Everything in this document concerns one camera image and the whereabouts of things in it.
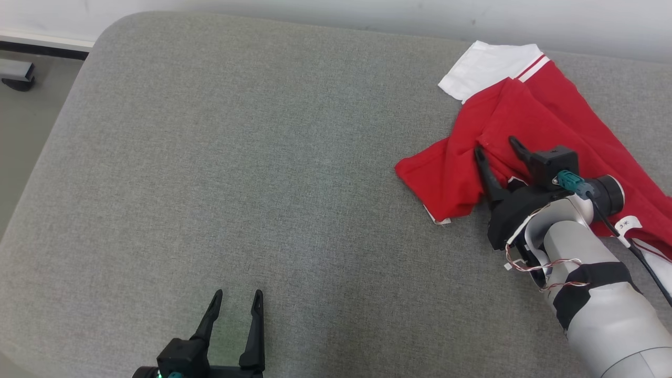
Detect right arm teal-plug black cable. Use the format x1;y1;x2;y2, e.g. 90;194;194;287
556;170;672;308

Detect red white twisted wires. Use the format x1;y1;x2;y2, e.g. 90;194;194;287
504;202;591;292

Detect white baseboard strip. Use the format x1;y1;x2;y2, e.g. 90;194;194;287
0;30;96;61

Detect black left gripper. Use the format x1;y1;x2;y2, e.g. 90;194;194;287
190;289;266;378

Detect grey metal bar piece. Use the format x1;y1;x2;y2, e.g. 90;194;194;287
0;58;36;92

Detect red jersey black white print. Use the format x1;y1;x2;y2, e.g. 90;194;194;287
394;41;672;263

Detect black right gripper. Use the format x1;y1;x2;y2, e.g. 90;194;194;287
474;135;573;251

